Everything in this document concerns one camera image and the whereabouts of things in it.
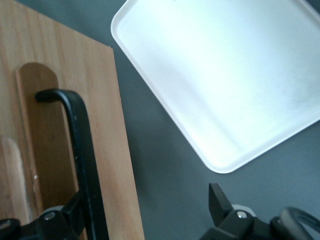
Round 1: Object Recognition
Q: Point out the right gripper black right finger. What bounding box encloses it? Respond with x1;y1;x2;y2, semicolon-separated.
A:
199;182;272;240

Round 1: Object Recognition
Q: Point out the dark grey cable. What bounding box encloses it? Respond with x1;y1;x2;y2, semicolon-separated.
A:
271;206;320;240

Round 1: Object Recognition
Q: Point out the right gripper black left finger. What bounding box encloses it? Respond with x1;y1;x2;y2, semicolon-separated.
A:
0;191;87;240

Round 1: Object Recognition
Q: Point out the wooden board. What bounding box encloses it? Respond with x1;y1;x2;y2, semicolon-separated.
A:
0;0;146;240

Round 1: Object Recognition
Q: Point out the white plastic tray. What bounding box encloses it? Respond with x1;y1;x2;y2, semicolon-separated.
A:
110;0;320;174

